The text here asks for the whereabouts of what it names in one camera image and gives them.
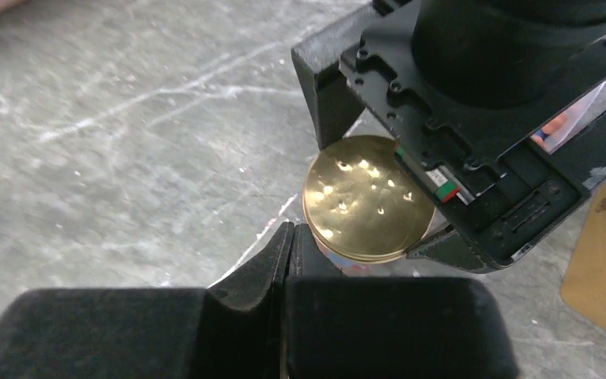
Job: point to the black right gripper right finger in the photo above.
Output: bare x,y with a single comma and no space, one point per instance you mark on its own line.
339,326

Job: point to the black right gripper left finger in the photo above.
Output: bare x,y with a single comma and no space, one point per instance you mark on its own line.
228,330

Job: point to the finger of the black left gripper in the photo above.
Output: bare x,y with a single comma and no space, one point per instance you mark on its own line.
538,193
332,106

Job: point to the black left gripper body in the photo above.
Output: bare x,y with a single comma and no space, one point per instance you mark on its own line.
460,83

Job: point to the clear plastic cup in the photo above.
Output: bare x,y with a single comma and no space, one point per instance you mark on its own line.
347,266

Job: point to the gold round lid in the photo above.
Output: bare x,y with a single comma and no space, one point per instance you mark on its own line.
360,203

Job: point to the white tin of pastel candies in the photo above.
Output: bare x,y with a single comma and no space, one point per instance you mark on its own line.
555,132

